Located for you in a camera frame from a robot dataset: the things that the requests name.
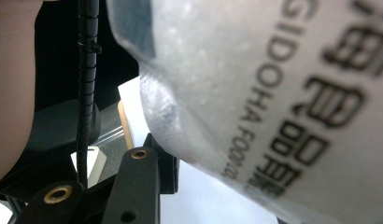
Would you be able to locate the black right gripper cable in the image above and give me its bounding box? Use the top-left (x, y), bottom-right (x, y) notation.
top-left (76, 0), bottom-right (103, 189)

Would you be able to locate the black rounded object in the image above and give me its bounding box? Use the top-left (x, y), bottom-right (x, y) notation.
top-left (22, 101), bottom-right (103, 175)

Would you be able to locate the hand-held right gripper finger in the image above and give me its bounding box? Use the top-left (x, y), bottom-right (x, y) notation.
top-left (101, 132), bottom-right (180, 224)

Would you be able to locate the white flat object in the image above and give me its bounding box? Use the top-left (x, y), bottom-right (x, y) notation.
top-left (70, 146), bottom-right (107, 189)

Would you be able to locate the metal floor rail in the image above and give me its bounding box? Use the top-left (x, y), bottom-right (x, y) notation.
top-left (98, 125), bottom-right (125, 147)

